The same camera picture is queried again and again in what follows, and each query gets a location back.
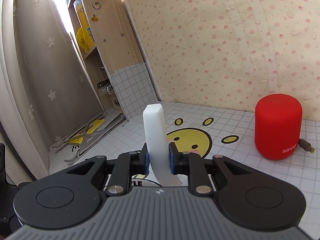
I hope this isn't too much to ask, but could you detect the yellow round toy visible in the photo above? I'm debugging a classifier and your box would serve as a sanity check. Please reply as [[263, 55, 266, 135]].
[[76, 26, 93, 53]]

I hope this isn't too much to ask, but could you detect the yellow duck bowl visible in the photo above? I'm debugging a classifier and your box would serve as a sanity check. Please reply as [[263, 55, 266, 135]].
[[101, 173, 160, 188]]

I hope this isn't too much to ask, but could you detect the red cylindrical speaker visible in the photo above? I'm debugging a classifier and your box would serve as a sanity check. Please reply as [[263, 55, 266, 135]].
[[254, 94, 303, 160]]

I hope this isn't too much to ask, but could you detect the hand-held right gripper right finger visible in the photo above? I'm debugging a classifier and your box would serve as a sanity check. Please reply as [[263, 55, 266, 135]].
[[169, 142, 252, 195]]

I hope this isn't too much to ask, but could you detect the brown cable plug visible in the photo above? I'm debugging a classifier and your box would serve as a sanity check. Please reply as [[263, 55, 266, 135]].
[[299, 138, 315, 153]]

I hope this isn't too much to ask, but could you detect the tall yellow box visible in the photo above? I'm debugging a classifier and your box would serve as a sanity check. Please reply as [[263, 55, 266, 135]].
[[74, 0, 94, 43]]

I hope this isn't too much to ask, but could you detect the metal clamp hardware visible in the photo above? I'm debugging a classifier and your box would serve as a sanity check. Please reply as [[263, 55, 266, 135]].
[[97, 79, 115, 95]]

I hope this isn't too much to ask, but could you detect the white sponge block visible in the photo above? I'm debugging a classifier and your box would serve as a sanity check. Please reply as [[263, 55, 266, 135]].
[[143, 103, 184, 187]]

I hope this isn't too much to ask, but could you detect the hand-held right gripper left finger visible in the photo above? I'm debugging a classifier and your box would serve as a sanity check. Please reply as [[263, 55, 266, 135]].
[[66, 142, 150, 198]]

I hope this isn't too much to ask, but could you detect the grey flowered curtain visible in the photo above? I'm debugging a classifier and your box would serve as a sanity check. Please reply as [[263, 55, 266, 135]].
[[0, 0, 108, 180]]

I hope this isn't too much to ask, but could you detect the folded metal laptop stand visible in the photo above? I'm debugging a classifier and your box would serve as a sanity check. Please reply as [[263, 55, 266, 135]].
[[51, 112, 125, 163]]

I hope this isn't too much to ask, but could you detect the flat yellow packet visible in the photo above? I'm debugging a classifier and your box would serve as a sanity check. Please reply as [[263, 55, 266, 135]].
[[71, 119, 107, 144]]

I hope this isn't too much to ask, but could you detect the wooden shelf unit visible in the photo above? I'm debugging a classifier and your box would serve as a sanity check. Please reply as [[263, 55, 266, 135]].
[[65, 0, 160, 122]]

